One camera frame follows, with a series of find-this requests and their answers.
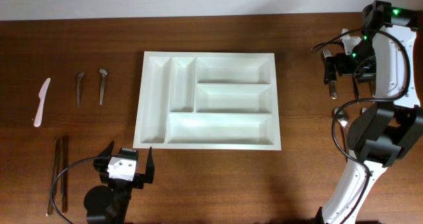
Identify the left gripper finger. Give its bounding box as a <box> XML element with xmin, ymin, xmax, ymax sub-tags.
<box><xmin>98</xmin><ymin>141</ymin><xmax>114</xmax><ymax>157</ymax></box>
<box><xmin>144</xmin><ymin>147</ymin><xmax>155</xmax><ymax>184</ymax></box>

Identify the metal knife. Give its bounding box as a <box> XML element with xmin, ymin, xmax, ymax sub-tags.
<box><xmin>61</xmin><ymin>135</ymin><xmax>69</xmax><ymax>214</ymax></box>
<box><xmin>46</xmin><ymin>138</ymin><xmax>62</xmax><ymax>217</ymax></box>

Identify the white plastic cutlery tray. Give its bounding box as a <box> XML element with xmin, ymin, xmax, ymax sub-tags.
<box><xmin>133</xmin><ymin>52</ymin><xmax>281</xmax><ymax>151</ymax></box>

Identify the small metal spoon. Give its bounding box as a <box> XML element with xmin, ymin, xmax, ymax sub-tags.
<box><xmin>99</xmin><ymin>69</ymin><xmax>108</xmax><ymax>105</ymax></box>
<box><xmin>76</xmin><ymin>71</ymin><xmax>85</xmax><ymax>107</ymax></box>

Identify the metal knife left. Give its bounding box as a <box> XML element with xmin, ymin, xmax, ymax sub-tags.
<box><xmin>46</xmin><ymin>138</ymin><xmax>62</xmax><ymax>217</ymax></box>

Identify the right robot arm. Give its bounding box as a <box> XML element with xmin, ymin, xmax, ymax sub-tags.
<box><xmin>311</xmin><ymin>0</ymin><xmax>422</xmax><ymax>223</ymax></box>

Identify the small metal spoon right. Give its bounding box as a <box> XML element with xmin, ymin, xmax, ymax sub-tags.
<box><xmin>99</xmin><ymin>69</ymin><xmax>108</xmax><ymax>105</ymax></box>

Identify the metal knife right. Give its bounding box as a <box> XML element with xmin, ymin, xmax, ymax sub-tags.
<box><xmin>61</xmin><ymin>135</ymin><xmax>69</xmax><ymax>214</ymax></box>

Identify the small metal spoon left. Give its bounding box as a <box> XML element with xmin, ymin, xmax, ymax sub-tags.
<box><xmin>76</xmin><ymin>71</ymin><xmax>85</xmax><ymax>107</ymax></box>

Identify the white plastic knife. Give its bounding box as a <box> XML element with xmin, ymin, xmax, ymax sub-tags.
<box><xmin>33</xmin><ymin>78</ymin><xmax>51</xmax><ymax>128</ymax></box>

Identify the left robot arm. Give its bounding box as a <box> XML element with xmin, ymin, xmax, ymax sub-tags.
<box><xmin>83</xmin><ymin>141</ymin><xmax>155</xmax><ymax>223</ymax></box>

